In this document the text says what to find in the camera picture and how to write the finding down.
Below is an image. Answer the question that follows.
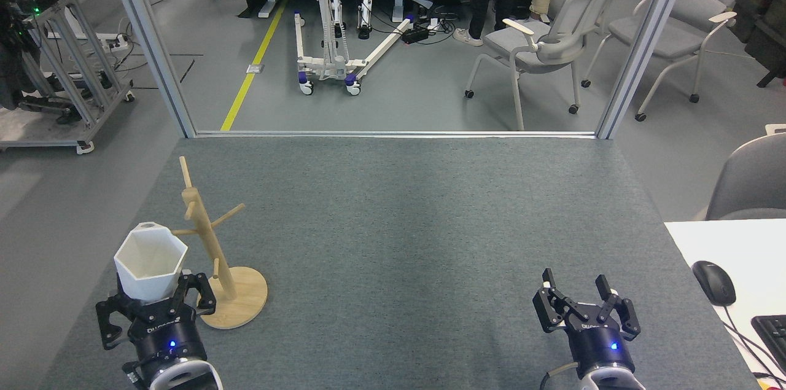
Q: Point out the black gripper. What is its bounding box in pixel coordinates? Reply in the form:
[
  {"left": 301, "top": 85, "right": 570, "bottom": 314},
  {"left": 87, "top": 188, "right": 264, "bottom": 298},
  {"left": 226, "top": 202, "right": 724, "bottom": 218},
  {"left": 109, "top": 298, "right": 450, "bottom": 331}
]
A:
[
  {"left": 95, "top": 272, "right": 217, "bottom": 372},
  {"left": 532, "top": 268, "right": 641, "bottom": 375}
]

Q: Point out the white hexagonal cup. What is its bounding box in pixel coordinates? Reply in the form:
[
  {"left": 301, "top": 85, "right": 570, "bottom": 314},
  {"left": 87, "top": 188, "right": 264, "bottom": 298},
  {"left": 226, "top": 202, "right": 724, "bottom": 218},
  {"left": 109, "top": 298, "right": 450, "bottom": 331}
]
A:
[{"left": 114, "top": 222, "right": 189, "bottom": 303}]

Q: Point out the wooden cup rack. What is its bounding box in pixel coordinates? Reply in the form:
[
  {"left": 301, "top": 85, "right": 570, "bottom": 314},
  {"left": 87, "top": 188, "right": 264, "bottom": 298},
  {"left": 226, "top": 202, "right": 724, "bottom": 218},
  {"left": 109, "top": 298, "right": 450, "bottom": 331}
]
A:
[{"left": 171, "top": 156, "right": 268, "bottom": 330}]

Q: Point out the black computer mouse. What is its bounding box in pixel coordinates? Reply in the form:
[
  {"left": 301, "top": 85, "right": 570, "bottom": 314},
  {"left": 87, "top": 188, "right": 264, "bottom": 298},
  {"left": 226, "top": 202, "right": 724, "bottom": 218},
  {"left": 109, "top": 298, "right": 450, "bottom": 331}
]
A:
[{"left": 692, "top": 260, "right": 737, "bottom": 307}]

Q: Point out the black keyboard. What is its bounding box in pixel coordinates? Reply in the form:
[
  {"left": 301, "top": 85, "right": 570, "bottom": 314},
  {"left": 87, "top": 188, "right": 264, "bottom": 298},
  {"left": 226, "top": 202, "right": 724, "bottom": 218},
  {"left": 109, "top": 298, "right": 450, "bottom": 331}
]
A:
[{"left": 751, "top": 314, "right": 786, "bottom": 373}]

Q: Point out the grey shell chair back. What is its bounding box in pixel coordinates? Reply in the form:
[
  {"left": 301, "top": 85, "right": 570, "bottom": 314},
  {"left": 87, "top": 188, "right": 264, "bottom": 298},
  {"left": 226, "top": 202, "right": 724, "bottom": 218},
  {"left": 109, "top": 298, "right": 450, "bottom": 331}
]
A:
[{"left": 705, "top": 125, "right": 786, "bottom": 220}]

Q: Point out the metal equipment cart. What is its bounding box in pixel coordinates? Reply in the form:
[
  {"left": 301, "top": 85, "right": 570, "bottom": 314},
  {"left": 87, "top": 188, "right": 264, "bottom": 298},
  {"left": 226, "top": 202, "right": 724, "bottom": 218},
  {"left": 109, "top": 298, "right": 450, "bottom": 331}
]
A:
[{"left": 0, "top": 0, "right": 136, "bottom": 154}]

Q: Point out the grey chair with white armrests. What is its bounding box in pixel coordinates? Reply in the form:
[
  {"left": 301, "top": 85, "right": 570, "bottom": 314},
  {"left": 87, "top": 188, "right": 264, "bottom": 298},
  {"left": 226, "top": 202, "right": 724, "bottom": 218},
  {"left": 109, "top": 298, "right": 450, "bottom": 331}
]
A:
[{"left": 464, "top": 0, "right": 627, "bottom": 131}]

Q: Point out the grey chair with padded backrest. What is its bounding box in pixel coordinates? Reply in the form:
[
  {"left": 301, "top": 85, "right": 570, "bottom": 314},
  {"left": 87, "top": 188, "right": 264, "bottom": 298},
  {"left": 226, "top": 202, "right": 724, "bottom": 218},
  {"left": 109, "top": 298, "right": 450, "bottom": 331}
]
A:
[{"left": 580, "top": 0, "right": 759, "bottom": 122}]

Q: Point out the white stand on wheels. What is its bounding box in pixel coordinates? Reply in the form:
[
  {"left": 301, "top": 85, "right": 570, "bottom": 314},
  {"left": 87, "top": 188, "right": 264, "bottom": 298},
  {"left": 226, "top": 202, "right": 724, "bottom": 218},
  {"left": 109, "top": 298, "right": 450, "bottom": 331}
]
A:
[{"left": 276, "top": 0, "right": 418, "bottom": 96}]

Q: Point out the black mouse cable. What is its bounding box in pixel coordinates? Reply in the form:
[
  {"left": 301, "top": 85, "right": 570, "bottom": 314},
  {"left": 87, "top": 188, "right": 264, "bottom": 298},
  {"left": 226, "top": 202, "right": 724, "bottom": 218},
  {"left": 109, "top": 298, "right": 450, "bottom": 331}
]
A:
[{"left": 722, "top": 304, "right": 786, "bottom": 378}]

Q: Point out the silver frame rail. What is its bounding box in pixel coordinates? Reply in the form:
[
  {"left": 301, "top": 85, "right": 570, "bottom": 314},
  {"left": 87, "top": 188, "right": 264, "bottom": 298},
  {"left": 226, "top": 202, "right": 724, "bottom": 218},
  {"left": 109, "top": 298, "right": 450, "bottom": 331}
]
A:
[{"left": 195, "top": 130, "right": 597, "bottom": 139}]

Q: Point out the silver frame post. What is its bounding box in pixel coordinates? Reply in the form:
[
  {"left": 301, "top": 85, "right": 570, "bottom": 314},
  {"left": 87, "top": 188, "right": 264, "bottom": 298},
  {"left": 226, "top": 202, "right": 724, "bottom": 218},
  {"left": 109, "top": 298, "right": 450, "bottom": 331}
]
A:
[
  {"left": 596, "top": 0, "right": 699, "bottom": 140},
  {"left": 98, "top": 0, "right": 197, "bottom": 139}
]

